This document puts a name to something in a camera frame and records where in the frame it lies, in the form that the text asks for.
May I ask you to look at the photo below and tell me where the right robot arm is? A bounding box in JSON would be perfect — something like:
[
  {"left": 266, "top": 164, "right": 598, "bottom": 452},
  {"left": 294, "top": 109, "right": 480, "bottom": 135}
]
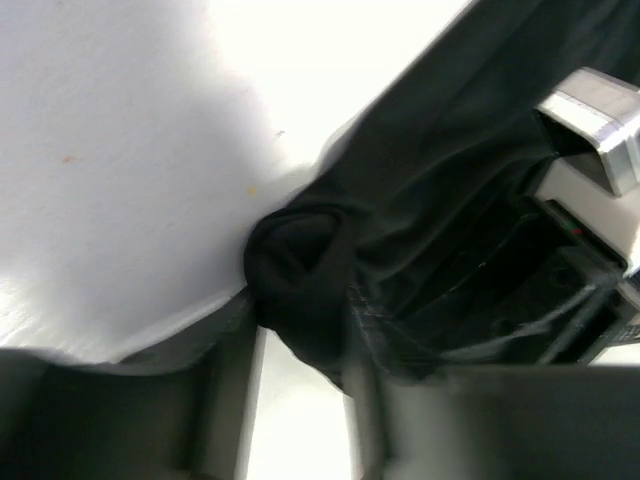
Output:
[{"left": 380, "top": 154, "right": 635, "bottom": 378}]

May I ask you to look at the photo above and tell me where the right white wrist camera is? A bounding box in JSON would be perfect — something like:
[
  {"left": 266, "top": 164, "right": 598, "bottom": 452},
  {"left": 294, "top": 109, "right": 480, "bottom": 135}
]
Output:
[{"left": 537, "top": 68, "right": 639, "bottom": 198}]

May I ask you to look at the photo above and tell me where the black t-shirt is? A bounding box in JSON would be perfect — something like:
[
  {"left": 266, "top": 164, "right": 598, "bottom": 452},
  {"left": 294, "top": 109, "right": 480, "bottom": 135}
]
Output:
[{"left": 244, "top": 1, "right": 639, "bottom": 382}]

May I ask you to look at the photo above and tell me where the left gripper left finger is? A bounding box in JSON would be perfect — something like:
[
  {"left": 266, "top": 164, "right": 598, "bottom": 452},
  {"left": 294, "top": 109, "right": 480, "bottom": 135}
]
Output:
[{"left": 1, "top": 293, "right": 257, "bottom": 479}]

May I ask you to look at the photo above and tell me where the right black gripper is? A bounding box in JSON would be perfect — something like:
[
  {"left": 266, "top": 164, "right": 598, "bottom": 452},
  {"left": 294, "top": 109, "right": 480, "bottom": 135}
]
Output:
[{"left": 389, "top": 198, "right": 628, "bottom": 370}]

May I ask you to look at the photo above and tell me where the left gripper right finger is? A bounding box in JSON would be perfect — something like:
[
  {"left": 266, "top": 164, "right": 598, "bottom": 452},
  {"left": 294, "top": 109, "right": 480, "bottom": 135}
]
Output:
[{"left": 343, "top": 288, "right": 639, "bottom": 479}]

